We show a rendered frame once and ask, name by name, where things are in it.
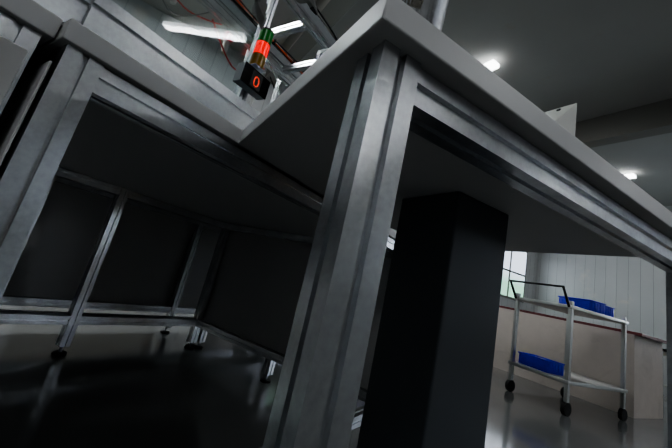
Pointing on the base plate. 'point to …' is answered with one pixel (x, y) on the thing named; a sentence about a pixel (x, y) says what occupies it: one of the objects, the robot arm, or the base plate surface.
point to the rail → (164, 60)
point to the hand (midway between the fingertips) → (292, 21)
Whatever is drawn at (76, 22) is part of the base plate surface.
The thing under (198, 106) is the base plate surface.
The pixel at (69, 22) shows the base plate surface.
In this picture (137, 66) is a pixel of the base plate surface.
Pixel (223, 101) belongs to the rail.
